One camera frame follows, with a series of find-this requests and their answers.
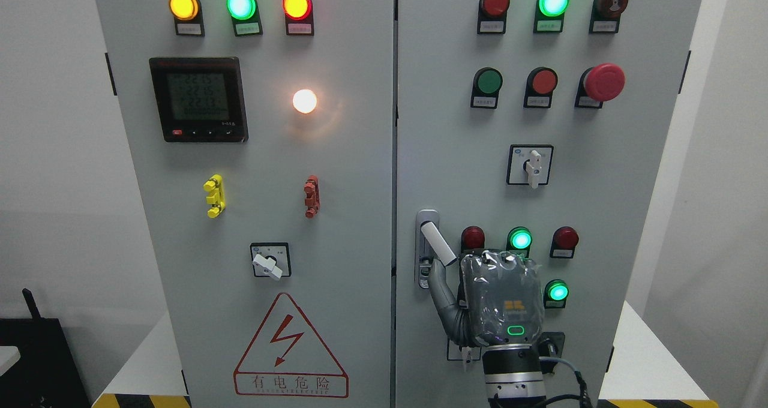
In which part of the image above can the yellow terminal connector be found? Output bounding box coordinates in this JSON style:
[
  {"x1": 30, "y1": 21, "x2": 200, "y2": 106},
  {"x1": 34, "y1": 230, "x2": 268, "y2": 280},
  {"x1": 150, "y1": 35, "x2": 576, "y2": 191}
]
[{"x1": 203, "y1": 175, "x2": 227, "y2": 219}]

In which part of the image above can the red push button upper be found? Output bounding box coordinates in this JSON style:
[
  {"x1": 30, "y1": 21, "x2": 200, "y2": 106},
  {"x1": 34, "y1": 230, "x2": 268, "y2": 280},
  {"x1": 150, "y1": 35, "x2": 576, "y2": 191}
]
[{"x1": 523, "y1": 67, "x2": 559, "y2": 109}]

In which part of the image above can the dark red top indicator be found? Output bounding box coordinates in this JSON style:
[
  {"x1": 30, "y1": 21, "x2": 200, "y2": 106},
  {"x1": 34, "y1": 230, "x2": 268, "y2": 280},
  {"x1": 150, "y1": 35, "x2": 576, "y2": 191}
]
[{"x1": 476, "y1": 0, "x2": 510, "y2": 34}]

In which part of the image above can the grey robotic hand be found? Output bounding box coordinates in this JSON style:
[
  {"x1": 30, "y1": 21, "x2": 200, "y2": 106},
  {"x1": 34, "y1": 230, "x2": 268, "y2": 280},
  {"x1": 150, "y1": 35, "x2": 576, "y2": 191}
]
[{"x1": 428, "y1": 249, "x2": 545, "y2": 347}]

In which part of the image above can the green indicator light left door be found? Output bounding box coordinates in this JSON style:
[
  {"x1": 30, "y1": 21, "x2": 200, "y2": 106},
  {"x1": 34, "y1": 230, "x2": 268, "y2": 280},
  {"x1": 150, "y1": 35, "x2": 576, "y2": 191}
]
[{"x1": 227, "y1": 0, "x2": 263, "y2": 37}]

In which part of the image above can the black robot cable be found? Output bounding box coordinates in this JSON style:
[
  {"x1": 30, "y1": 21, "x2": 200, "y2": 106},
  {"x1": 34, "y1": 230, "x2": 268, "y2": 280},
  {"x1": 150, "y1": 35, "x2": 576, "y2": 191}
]
[{"x1": 489, "y1": 355, "x2": 595, "y2": 408}]

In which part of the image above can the dark red indicator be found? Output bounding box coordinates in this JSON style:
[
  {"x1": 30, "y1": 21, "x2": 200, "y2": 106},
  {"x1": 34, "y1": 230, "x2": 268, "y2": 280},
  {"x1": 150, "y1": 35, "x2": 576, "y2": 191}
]
[
  {"x1": 476, "y1": 0, "x2": 510, "y2": 34},
  {"x1": 549, "y1": 226, "x2": 580, "y2": 259},
  {"x1": 461, "y1": 226, "x2": 485, "y2": 253}
]

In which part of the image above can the grey right cabinet door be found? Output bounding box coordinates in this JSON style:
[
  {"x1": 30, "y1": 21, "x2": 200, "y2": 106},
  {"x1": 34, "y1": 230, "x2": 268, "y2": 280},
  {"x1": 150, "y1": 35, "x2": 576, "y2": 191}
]
[{"x1": 395, "y1": 0, "x2": 701, "y2": 407}]

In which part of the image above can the grey cabinet door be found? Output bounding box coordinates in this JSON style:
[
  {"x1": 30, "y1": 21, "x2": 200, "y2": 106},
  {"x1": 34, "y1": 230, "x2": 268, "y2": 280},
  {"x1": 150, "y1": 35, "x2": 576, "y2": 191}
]
[
  {"x1": 96, "y1": 0, "x2": 395, "y2": 407},
  {"x1": 395, "y1": 0, "x2": 701, "y2": 407}
]

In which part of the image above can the white rotary switch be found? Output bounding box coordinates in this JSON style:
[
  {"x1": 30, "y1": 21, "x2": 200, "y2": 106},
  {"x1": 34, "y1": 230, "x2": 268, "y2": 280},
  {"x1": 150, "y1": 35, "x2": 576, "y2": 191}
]
[
  {"x1": 506, "y1": 145, "x2": 554, "y2": 189},
  {"x1": 445, "y1": 340, "x2": 483, "y2": 372}
]

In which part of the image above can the red lit indicator light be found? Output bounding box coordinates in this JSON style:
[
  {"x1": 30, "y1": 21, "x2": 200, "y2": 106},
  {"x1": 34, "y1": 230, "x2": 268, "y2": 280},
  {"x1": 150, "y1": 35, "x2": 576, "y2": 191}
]
[{"x1": 282, "y1": 0, "x2": 314, "y2": 35}]

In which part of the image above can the black rotary knob switch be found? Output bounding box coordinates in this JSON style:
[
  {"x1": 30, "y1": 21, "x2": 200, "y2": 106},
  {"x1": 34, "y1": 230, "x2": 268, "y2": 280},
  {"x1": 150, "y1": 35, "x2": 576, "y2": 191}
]
[{"x1": 536, "y1": 332, "x2": 565, "y2": 374}]

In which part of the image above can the green push button upper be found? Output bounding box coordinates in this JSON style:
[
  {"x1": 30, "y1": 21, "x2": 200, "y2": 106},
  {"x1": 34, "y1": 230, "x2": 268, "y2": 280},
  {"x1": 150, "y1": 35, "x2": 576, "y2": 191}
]
[{"x1": 470, "y1": 67, "x2": 503, "y2": 109}]

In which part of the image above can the green lit indicator lower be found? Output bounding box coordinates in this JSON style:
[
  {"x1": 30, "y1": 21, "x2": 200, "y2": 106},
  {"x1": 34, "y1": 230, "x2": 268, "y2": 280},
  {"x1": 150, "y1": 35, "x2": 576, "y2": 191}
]
[{"x1": 543, "y1": 279, "x2": 570, "y2": 309}]

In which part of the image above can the dark red indicator middle right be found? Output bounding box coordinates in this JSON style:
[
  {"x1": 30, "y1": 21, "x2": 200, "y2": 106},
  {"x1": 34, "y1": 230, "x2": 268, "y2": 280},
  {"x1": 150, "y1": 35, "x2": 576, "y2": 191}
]
[{"x1": 549, "y1": 226, "x2": 580, "y2": 259}]

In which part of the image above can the green indicator middle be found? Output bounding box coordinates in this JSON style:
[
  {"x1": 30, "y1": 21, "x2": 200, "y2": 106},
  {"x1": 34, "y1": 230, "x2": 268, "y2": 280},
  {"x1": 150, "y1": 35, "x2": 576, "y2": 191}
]
[{"x1": 505, "y1": 226, "x2": 532, "y2": 258}]

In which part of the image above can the dark red buzzer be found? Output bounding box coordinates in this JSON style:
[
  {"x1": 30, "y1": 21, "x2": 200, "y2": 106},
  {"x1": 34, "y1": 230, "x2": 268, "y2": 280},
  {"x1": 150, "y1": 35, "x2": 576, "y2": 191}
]
[{"x1": 589, "y1": 0, "x2": 629, "y2": 34}]

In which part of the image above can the dark red indicator middle left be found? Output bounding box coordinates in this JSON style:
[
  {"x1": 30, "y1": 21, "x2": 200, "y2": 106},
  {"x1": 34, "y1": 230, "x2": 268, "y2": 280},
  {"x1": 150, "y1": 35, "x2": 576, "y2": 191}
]
[{"x1": 461, "y1": 226, "x2": 485, "y2": 253}]

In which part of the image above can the grey left cabinet door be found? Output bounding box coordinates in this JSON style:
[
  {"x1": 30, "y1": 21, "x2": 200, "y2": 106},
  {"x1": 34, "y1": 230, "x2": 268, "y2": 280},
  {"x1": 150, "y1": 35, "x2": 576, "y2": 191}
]
[{"x1": 96, "y1": 0, "x2": 395, "y2": 407}]

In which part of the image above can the red terminal connector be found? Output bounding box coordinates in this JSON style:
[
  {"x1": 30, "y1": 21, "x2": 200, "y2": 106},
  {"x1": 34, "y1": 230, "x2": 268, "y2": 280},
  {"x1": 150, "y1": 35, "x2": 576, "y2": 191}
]
[{"x1": 304, "y1": 175, "x2": 320, "y2": 219}]

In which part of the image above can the yellow indicator light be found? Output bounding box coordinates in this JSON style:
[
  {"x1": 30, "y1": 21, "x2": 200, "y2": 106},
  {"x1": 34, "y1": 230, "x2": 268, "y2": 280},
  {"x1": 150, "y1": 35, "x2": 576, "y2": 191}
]
[{"x1": 169, "y1": 0, "x2": 204, "y2": 37}]

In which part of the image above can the white rotary switch upper right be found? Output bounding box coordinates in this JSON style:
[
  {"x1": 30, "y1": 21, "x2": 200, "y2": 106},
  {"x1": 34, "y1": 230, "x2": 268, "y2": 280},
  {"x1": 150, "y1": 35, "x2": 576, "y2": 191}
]
[{"x1": 506, "y1": 145, "x2": 554, "y2": 189}]

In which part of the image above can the red emergency stop button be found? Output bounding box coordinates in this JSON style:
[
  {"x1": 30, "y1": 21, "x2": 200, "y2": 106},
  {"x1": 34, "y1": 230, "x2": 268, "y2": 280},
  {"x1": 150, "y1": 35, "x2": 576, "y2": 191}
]
[{"x1": 574, "y1": 62, "x2": 626, "y2": 109}]

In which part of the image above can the silver door handle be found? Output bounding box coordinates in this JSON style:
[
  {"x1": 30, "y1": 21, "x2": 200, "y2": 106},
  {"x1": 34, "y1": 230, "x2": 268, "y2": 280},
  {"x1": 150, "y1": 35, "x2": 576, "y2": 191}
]
[{"x1": 415, "y1": 209, "x2": 457, "y2": 289}]

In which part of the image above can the green top right indicator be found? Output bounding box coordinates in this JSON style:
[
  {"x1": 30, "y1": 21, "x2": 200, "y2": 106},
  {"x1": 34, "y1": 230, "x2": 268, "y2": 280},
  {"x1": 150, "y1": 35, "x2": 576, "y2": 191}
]
[{"x1": 533, "y1": 0, "x2": 569, "y2": 34}]

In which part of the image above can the white rotary switch left door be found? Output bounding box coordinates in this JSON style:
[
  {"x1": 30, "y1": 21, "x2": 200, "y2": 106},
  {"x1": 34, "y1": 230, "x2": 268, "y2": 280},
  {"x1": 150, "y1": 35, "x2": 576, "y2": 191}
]
[{"x1": 250, "y1": 243, "x2": 292, "y2": 280}]

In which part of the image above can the white glowing indicator light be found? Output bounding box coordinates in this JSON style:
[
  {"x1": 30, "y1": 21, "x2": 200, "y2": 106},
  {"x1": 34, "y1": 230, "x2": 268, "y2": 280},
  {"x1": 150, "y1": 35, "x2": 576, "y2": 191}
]
[{"x1": 292, "y1": 88, "x2": 318, "y2": 115}]

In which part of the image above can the white rotary switch lower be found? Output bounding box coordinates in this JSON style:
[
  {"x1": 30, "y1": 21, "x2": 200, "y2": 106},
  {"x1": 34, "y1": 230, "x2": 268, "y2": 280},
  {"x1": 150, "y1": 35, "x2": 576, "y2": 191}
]
[{"x1": 445, "y1": 340, "x2": 483, "y2": 372}]

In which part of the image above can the black digital power meter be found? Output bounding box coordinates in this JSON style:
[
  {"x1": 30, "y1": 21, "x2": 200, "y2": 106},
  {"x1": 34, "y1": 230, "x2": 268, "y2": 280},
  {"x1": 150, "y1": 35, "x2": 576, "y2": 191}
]
[{"x1": 149, "y1": 57, "x2": 248, "y2": 143}]

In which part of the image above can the red electric warning sticker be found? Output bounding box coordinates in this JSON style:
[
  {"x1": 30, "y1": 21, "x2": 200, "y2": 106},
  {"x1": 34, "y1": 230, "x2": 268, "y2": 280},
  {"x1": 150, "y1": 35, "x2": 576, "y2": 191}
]
[{"x1": 233, "y1": 292, "x2": 349, "y2": 399}]

